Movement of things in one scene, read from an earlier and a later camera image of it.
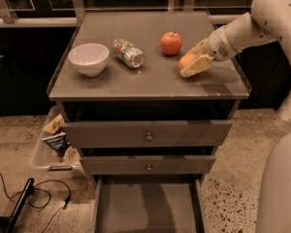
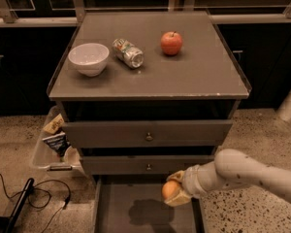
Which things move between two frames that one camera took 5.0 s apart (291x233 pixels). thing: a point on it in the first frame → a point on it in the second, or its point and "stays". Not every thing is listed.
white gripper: x=216 y=46 → x=191 y=180
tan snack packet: x=56 y=122 stays
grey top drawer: x=149 y=133 stays
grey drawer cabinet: x=145 y=134 stays
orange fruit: x=185 y=60 → x=169 y=189
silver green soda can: x=125 y=51 stays
